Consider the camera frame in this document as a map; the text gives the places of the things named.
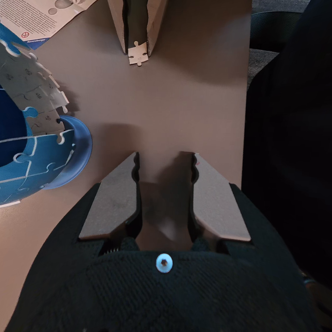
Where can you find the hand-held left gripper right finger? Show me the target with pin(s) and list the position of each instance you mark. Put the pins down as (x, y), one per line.
(217, 207)

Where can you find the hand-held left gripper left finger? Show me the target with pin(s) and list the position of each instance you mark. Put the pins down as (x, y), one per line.
(114, 205)

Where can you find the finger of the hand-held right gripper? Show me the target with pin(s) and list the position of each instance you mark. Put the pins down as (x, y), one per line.
(157, 15)
(118, 20)

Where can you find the white puzzle piece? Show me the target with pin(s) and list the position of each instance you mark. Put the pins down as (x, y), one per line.
(138, 54)

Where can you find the blue round ball stand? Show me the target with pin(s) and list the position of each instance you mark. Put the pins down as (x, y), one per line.
(83, 155)

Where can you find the blue puzzle ball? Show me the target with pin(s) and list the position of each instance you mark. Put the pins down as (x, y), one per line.
(26, 171)

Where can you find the white blue instruction leaflet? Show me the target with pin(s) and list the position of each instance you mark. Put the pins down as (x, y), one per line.
(33, 20)

